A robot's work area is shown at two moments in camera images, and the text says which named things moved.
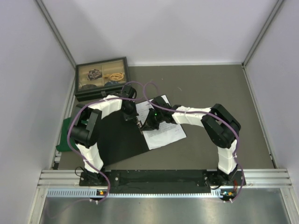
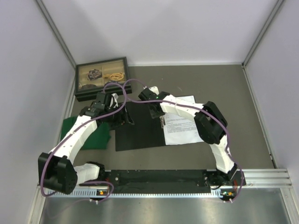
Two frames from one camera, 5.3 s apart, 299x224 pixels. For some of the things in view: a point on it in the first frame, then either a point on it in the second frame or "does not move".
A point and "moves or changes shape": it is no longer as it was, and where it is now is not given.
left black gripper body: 130,113 → 117,119
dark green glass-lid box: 95,80 does not move
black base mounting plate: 162,179 does not move
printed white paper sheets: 166,99 moves or changes shape
